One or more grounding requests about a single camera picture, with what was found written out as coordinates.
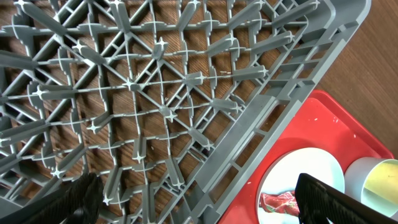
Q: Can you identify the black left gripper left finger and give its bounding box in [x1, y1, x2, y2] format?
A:
[1, 173, 104, 224]

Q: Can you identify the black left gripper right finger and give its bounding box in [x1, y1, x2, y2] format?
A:
[295, 173, 397, 224]

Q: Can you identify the red snack wrapper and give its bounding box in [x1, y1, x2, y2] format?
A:
[259, 190, 299, 217]

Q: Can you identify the small light blue bowl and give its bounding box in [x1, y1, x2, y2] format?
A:
[345, 157, 397, 220]

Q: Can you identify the yellow plastic cup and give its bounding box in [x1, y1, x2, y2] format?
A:
[363, 159, 397, 216]

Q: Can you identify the grey plastic dishwasher rack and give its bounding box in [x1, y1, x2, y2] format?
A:
[1, 1, 371, 223]

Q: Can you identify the large light blue plate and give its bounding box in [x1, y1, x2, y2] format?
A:
[256, 147, 345, 224]

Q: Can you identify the red plastic serving tray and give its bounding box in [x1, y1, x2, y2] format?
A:
[219, 90, 394, 223]

